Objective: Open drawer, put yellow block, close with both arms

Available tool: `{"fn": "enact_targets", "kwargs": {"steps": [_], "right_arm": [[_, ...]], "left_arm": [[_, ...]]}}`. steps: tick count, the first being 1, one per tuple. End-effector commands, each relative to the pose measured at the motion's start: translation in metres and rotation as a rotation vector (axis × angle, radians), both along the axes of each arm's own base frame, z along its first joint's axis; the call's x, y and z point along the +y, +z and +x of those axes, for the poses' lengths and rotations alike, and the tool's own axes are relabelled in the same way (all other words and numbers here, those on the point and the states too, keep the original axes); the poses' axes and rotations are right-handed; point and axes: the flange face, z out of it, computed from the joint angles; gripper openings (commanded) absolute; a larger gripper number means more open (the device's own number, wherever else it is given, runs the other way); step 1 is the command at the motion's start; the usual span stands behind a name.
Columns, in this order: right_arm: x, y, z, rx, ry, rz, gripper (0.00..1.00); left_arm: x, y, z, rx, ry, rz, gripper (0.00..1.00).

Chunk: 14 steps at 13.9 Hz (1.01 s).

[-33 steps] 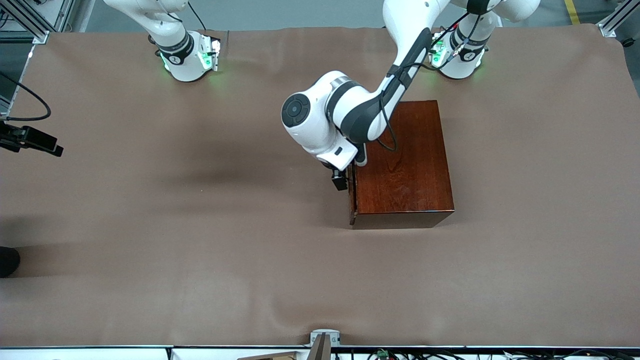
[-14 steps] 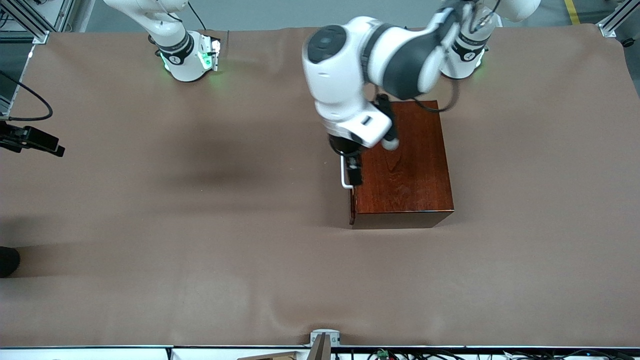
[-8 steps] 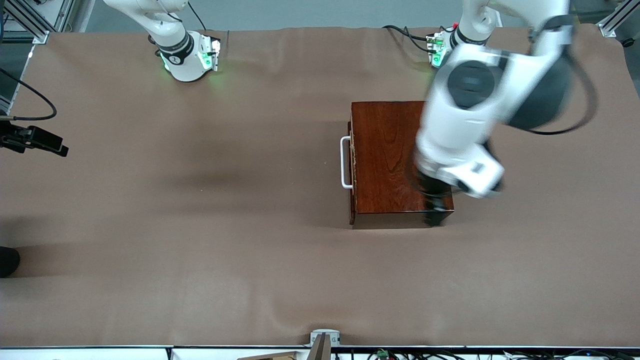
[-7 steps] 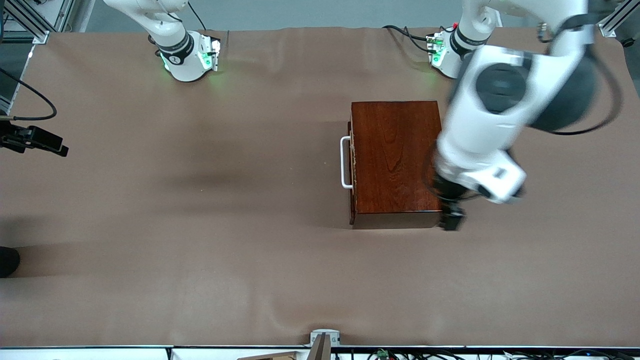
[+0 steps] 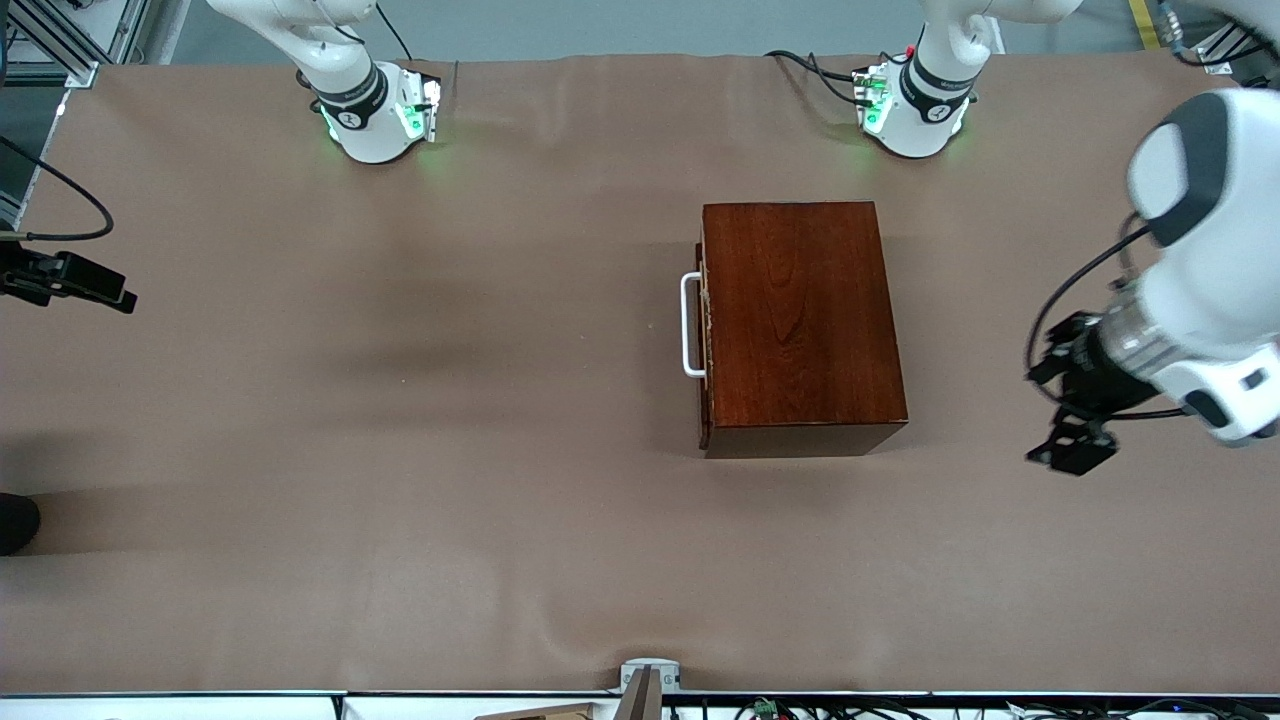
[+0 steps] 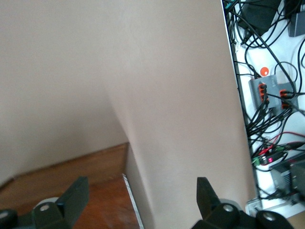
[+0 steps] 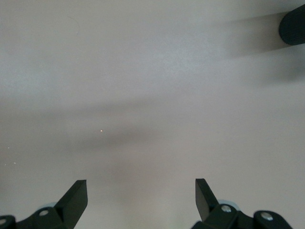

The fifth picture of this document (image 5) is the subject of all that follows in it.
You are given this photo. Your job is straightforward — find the white metal drawer handle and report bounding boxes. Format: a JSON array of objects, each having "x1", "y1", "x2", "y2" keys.
[{"x1": 679, "y1": 271, "x2": 708, "y2": 380}]

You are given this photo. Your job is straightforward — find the brown table cloth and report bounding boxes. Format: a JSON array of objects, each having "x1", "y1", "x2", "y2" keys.
[{"x1": 0, "y1": 48, "x2": 1280, "y2": 697}]

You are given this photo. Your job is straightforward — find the aluminium frame profile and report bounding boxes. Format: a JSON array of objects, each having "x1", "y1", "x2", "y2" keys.
[
  {"x1": 0, "y1": 0, "x2": 151, "y2": 89},
  {"x1": 1195, "y1": 20, "x2": 1280, "y2": 77}
]

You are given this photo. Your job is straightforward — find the tangled cables under table edge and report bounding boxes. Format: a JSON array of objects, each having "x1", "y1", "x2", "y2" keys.
[{"x1": 668, "y1": 696, "x2": 1280, "y2": 720}]

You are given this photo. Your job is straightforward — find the black arm base cable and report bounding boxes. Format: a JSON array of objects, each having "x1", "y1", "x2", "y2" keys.
[{"x1": 374, "y1": 0, "x2": 420, "y2": 63}]

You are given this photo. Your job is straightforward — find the light wood drawer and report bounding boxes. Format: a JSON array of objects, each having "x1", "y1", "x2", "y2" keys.
[{"x1": 696, "y1": 243, "x2": 713, "y2": 451}]

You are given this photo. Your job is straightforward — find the black arm base cables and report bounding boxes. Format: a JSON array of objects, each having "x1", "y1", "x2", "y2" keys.
[{"x1": 764, "y1": 48, "x2": 873, "y2": 107}]

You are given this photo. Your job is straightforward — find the yellow floor tape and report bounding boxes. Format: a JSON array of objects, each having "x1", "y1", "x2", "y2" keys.
[{"x1": 1127, "y1": 0, "x2": 1164, "y2": 50}]

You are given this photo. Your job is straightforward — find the grey camera mount clamp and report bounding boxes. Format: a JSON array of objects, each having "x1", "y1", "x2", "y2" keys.
[{"x1": 619, "y1": 657, "x2": 683, "y2": 695}]

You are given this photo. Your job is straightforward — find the dark red wooden cabinet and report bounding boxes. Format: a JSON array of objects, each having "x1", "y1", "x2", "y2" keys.
[{"x1": 697, "y1": 200, "x2": 911, "y2": 460}]

